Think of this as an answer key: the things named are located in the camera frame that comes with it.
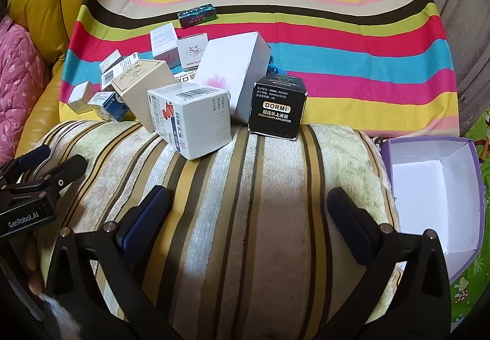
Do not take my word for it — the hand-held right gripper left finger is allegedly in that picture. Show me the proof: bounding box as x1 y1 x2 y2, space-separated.
43 186 174 340

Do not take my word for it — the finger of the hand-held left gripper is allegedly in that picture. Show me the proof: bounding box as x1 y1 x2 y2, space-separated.
0 145 51 182
8 155 89 192

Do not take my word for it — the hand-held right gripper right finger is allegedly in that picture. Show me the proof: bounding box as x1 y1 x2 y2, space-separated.
321 187 453 340

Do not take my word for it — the purple cardboard box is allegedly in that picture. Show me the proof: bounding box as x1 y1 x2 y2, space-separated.
380 136 487 284

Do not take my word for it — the long white box with barcode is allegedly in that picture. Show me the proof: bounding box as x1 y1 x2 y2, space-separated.
101 53 141 90

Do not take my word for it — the small teal box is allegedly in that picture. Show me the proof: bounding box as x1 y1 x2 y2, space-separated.
177 6 219 29

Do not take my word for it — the person's left hand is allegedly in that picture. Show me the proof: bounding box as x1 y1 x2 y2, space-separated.
21 242 44 297

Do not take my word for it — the small shiny white box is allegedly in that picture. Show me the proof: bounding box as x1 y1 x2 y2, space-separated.
68 81 96 113

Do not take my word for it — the small blue and white box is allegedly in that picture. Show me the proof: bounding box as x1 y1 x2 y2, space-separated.
88 91 129 122

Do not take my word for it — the pink quilted cushion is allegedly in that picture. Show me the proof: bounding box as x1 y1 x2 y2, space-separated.
0 16 50 168

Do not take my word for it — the white box red print barcode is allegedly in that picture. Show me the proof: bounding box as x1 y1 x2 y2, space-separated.
147 82 232 161

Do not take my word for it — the beige cardboard box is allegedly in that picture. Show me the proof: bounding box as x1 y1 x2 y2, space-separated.
111 59 180 133

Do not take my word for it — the small plain white box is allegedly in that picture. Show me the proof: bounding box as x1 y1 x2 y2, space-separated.
99 50 123 74

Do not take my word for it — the black box with white print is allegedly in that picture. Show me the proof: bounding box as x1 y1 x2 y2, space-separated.
248 73 308 141

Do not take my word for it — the flat white box black print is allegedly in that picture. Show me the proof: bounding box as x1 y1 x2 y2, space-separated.
174 70 200 85

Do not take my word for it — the white box with grey text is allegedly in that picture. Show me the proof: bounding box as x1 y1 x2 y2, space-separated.
150 23 179 59

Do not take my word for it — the white box with red mark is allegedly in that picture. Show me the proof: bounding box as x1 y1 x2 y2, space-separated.
176 34 209 70

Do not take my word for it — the large white box pink flower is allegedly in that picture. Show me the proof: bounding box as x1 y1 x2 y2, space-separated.
193 32 272 124

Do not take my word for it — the colourful striped cloth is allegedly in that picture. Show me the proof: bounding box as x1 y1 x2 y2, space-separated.
58 0 462 138

